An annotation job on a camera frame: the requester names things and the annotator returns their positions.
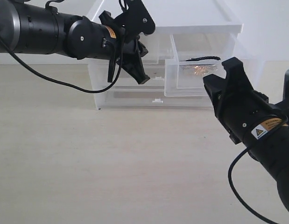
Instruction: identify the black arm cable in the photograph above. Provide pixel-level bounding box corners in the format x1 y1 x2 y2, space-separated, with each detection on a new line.
227 144 282 224
0 32 125 94

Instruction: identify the small drawer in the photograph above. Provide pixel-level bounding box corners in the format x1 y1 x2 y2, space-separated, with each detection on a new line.
163 35 264 97
140 34 174 64

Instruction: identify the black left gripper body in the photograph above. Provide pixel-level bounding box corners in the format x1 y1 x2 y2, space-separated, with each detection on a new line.
113 35 144 68

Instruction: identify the white translucent drawer cabinet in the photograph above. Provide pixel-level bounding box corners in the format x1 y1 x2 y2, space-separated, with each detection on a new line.
86 0 264 110

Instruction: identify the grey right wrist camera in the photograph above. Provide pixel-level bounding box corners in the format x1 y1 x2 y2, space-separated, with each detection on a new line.
283 69 289 105

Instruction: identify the gold keychain with black strap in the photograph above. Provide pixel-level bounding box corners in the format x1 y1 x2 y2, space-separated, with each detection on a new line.
182 56 221 77

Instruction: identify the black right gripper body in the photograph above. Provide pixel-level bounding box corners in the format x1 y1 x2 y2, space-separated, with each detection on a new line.
214 88 289 145

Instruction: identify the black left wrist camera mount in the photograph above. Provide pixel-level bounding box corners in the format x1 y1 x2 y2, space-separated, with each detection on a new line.
99 0 156 42

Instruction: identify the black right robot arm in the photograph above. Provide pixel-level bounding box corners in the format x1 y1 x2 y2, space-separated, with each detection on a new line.
203 57 289 212

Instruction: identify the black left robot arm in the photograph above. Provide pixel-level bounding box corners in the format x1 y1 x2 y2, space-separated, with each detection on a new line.
0 0 155 84

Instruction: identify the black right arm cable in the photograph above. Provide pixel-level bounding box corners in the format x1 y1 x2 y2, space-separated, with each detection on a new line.
227 144 282 224

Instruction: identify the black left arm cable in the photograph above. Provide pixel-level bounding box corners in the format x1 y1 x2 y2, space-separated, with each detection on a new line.
0 32 125 94

